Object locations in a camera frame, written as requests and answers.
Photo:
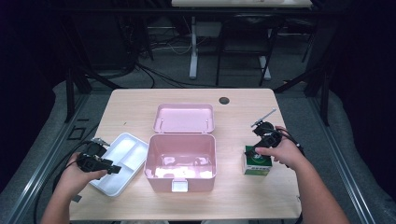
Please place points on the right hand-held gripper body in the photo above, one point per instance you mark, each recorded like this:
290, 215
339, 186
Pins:
269, 138

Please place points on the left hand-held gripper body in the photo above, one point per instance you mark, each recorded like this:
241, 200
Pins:
91, 160

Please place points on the green and white medicine box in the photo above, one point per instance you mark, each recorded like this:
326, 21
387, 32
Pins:
257, 165

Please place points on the white divided tray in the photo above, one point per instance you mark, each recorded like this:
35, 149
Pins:
124, 155

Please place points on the pink storage box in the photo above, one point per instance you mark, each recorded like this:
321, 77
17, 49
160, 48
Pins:
182, 146

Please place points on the person's right hand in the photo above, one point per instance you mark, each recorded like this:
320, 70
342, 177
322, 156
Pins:
288, 154

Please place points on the person's left hand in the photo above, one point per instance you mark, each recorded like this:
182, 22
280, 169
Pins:
76, 180

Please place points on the black metal stand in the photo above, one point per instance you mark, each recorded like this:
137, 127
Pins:
71, 93
323, 93

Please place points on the black chair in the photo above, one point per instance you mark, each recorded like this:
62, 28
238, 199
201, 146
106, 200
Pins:
246, 34

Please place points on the white background desk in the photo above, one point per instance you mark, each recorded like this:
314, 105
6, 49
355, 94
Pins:
241, 2

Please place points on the black square floor frame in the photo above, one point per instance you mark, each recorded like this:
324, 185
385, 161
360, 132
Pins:
76, 133

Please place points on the metal floor rail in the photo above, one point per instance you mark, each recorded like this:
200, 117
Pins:
46, 161
342, 161

